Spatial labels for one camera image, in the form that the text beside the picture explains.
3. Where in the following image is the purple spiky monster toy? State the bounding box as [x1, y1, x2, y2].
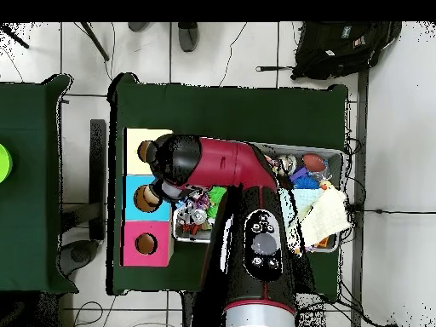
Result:
[194, 192, 211, 209]

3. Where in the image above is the crushed clear plastic bottle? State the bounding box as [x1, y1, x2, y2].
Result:
[175, 203, 192, 224]

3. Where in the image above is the mint waffle cloth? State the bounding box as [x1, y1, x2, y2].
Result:
[278, 187, 324, 219]

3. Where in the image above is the wooden three-hole box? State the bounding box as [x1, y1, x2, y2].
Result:
[120, 127, 179, 267]

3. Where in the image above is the clear mesh bin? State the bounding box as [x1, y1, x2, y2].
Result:
[171, 137, 345, 254]

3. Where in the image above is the crushed silver can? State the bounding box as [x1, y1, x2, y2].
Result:
[190, 208, 208, 224]

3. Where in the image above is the dark green table cloth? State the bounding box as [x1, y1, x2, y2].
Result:
[0, 73, 79, 294]
[106, 72, 348, 302]

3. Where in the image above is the blue spiky ball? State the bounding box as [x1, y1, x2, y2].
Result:
[291, 175, 321, 190]

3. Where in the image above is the small brown football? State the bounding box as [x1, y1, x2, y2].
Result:
[301, 153, 328, 174]

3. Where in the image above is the cream waffle cloth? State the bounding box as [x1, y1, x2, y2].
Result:
[301, 188, 353, 248]

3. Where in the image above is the black upright panel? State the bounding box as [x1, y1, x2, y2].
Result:
[89, 118, 107, 239]

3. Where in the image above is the person's grey shoe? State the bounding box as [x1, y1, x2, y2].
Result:
[177, 21, 199, 53]
[127, 21, 151, 33]

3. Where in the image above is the grey stand foot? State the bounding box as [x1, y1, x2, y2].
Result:
[57, 239, 100, 277]

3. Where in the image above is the black backpack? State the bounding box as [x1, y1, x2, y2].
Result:
[290, 21, 403, 81]

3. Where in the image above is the black tripod leg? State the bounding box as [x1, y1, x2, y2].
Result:
[79, 21, 111, 62]
[0, 23, 30, 49]

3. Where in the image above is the lime green round object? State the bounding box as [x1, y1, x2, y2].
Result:
[0, 143, 14, 184]

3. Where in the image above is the thin black cable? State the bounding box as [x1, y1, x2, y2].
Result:
[218, 21, 248, 87]
[353, 208, 436, 215]

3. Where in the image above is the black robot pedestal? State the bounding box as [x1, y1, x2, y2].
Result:
[180, 291, 207, 327]

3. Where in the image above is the grey metal post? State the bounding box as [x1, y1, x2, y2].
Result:
[351, 69, 370, 327]

